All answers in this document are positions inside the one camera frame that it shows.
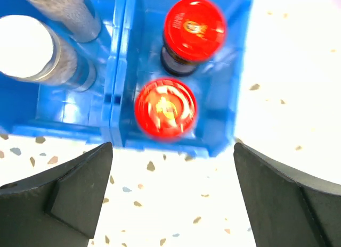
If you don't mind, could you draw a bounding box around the silver-lid blue-label spice jar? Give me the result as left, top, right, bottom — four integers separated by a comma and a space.
27, 0, 101, 43

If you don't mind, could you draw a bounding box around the blue three-compartment plastic bin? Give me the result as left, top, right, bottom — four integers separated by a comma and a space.
1, 0, 253, 157

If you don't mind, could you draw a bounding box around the red-cap dark sauce jar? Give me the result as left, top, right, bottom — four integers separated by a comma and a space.
160, 0, 228, 77

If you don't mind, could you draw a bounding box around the silver-lid shaker jar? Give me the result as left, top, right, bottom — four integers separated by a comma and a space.
1, 15, 96, 92

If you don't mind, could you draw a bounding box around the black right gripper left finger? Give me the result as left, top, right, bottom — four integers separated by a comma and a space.
1, 142, 113, 247

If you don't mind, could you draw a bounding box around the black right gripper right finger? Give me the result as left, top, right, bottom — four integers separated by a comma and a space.
233, 143, 340, 247

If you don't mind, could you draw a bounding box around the red-cap brown sauce jar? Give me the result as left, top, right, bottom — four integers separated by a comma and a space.
134, 77, 199, 141

